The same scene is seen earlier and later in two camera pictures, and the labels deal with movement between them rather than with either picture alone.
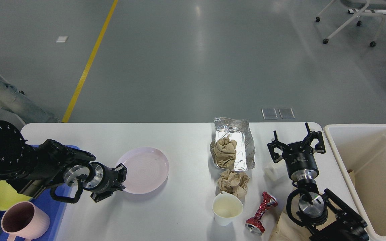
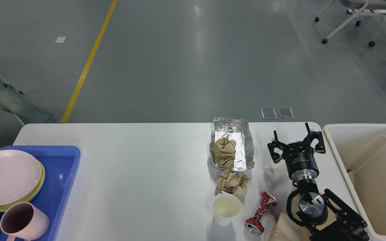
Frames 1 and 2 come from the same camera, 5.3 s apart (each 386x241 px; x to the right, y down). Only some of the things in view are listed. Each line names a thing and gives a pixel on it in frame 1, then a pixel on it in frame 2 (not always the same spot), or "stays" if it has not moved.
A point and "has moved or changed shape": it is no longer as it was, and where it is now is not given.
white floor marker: x=62 y=39 stays
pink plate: x=147 y=167 has moved or changed shape
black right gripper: x=301 y=161 stays
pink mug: x=25 y=220 stays
